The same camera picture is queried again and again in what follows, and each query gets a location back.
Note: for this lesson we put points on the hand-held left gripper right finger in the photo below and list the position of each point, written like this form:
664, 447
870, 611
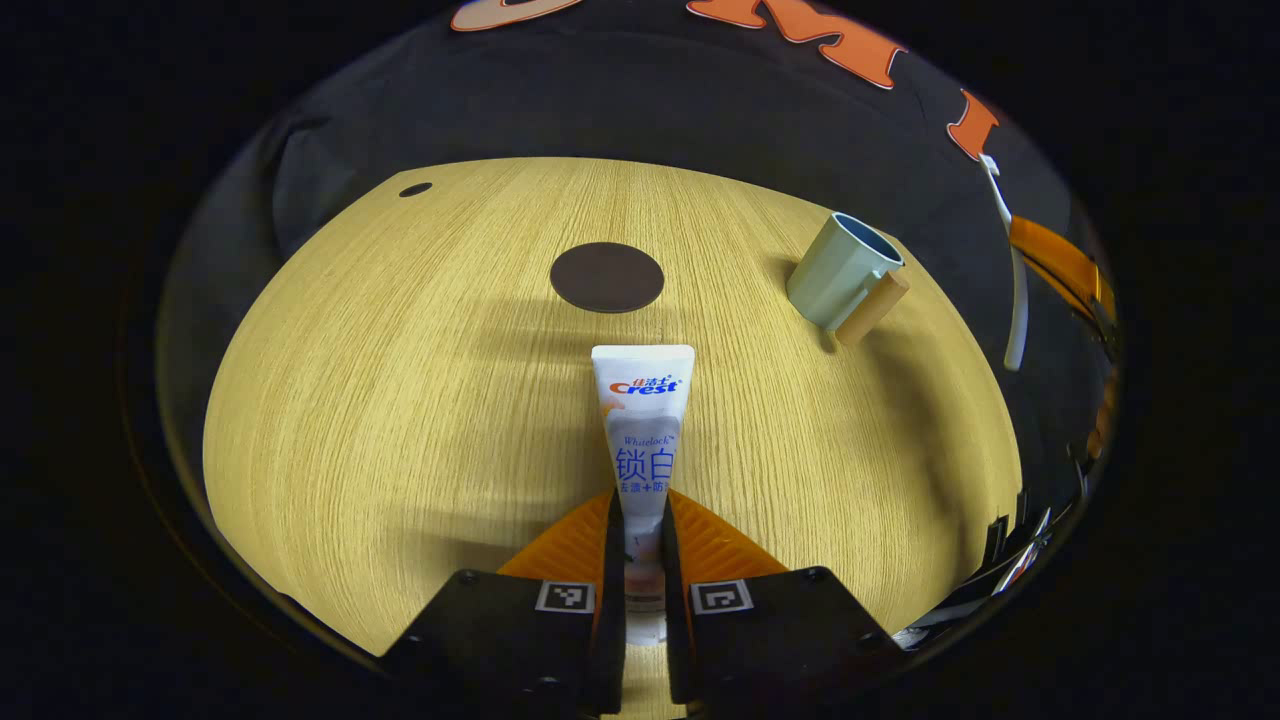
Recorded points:
675, 650

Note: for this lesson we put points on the black backdrop cloth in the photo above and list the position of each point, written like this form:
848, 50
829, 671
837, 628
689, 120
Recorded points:
620, 100

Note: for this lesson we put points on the dark brown round coaster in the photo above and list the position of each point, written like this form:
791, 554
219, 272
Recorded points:
607, 278

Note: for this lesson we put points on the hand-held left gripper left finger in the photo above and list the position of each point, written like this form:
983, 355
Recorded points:
608, 650

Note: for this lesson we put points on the pale green cup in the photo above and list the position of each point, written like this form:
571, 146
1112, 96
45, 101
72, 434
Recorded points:
835, 275

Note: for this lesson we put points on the white toothbrush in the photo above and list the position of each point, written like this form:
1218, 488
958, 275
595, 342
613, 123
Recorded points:
1018, 320

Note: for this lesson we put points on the white toothpaste tube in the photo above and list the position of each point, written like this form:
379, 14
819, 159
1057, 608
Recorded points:
645, 400

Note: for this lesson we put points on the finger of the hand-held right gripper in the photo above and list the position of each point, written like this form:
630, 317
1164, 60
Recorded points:
1060, 262
1102, 420

